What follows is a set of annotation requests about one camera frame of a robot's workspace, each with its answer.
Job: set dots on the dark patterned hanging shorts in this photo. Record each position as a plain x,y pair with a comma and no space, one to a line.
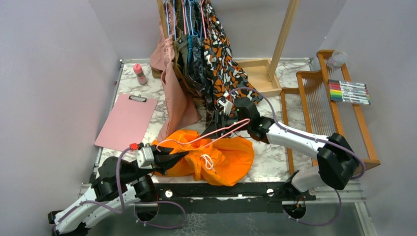
190,33

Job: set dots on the pink hanging shorts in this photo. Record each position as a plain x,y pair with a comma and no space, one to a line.
180,106

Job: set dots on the wooden clothes rack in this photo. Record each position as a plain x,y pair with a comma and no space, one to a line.
261,72

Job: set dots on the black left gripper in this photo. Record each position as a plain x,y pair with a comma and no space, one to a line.
163,161

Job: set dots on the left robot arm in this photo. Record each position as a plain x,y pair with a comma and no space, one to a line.
124,180

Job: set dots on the pink clipboard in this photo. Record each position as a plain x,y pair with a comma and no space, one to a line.
127,122

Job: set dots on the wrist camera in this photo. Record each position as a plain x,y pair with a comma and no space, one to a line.
226,105
143,155

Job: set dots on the orange camouflage hanging shorts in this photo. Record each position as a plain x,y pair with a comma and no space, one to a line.
224,73

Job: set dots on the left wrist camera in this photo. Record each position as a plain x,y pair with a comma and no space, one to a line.
143,155

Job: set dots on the pack of coloured markers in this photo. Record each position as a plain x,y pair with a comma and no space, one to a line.
348,92

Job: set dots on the pink wire hanger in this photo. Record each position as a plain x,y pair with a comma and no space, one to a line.
231,129

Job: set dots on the clear plastic cup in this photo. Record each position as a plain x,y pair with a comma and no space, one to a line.
336,60

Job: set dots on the pink bottle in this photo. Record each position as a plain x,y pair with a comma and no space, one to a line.
141,78

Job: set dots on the wooden tiered rack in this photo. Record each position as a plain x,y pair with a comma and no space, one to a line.
322,116

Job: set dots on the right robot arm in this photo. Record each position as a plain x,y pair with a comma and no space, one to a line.
336,161

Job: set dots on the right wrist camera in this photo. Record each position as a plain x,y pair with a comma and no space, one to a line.
226,105

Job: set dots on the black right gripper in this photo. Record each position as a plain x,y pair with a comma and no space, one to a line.
219,121

